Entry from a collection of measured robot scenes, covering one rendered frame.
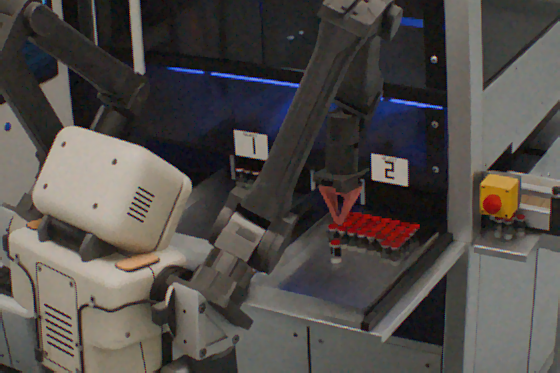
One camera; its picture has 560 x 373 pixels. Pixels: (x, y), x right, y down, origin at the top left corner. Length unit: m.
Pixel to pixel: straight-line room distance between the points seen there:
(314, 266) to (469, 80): 0.50
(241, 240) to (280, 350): 1.19
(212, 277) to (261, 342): 1.23
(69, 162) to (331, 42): 0.45
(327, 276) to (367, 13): 0.85
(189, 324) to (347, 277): 0.74
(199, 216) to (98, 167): 0.93
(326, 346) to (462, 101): 0.76
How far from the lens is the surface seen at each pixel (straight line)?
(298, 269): 2.39
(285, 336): 2.84
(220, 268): 1.68
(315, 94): 1.65
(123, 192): 1.69
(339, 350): 2.77
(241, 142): 2.65
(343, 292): 2.30
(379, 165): 2.49
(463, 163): 2.40
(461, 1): 2.28
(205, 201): 2.71
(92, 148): 1.76
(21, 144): 2.72
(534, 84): 2.75
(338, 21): 1.62
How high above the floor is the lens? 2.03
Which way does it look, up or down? 24 degrees down
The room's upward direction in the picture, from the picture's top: 4 degrees counter-clockwise
